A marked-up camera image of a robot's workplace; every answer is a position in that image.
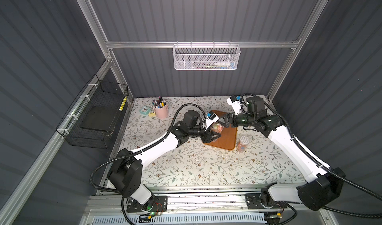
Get pink pen cup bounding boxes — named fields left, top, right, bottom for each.
left=154, top=105, right=169, bottom=120

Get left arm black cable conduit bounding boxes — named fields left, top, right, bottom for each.
left=89, top=103, right=207, bottom=225

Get black wire wall basket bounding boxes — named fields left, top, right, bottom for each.
left=56, top=76, right=129, bottom=149

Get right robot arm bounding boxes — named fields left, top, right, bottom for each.
left=220, top=96, right=345, bottom=211

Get brown wooden tray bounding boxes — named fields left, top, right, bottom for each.
left=204, top=110, right=237, bottom=150

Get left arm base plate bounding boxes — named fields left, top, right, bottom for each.
left=126, top=195, right=168, bottom=213

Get small green alarm clock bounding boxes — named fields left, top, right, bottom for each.
left=139, top=106, right=151, bottom=116

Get candy jar with patterned lid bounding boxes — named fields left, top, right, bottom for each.
left=210, top=122, right=224, bottom=134

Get pens in pink cup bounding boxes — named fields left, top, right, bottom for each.
left=152, top=97, right=167, bottom=109

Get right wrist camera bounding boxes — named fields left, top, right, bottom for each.
left=226, top=95, right=243, bottom=115

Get white marker in basket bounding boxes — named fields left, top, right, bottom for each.
left=214, top=61, right=235, bottom=68

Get white mesh wall basket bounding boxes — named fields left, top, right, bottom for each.
left=172, top=43, right=241, bottom=71

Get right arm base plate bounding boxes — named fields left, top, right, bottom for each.
left=245, top=193, right=286, bottom=210

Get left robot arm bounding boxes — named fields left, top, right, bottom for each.
left=107, top=110, right=220, bottom=205

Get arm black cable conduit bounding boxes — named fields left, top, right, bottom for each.
left=89, top=103, right=207, bottom=225
left=241, top=93, right=382, bottom=219

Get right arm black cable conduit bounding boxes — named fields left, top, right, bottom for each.
left=241, top=93, right=382, bottom=219

